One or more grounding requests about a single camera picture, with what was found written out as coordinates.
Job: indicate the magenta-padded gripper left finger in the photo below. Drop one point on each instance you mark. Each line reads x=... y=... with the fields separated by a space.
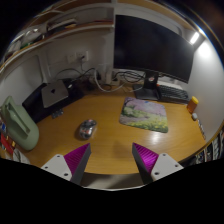
x=76 y=160

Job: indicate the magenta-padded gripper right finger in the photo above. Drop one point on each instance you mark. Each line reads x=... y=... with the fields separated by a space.
x=146 y=160

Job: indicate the transparent computer mouse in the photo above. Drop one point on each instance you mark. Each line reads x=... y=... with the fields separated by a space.
x=87 y=128

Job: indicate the landscape print mouse pad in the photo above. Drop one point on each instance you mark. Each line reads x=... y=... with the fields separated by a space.
x=145 y=114

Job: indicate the small white box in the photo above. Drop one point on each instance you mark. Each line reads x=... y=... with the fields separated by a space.
x=194 y=116

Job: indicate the sage green plastic bin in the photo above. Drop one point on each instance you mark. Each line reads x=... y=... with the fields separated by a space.
x=20 y=128

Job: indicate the black laptop case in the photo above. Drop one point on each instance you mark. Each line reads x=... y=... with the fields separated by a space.
x=35 y=105

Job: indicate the silver laptop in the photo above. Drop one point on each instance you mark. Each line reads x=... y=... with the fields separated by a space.
x=54 y=93

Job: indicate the orange pill bottle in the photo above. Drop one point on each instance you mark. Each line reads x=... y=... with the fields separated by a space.
x=192 y=105

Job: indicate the black keyboard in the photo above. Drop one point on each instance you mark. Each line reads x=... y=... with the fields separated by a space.
x=173 y=93

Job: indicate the white power strip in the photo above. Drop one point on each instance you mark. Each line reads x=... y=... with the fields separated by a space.
x=107 y=75

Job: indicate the black computer monitor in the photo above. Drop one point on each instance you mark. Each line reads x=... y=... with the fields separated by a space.
x=150 y=46

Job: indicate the bright lamp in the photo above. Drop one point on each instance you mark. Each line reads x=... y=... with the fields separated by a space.
x=194 y=37

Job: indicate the small dark metal bracket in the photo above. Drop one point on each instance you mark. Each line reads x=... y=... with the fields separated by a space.
x=57 y=113

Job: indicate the white wall outlet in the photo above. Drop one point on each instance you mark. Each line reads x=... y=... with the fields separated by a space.
x=71 y=58
x=82 y=55

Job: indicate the wooden wall shelf unit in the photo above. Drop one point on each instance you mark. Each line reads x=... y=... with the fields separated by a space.
x=66 y=26

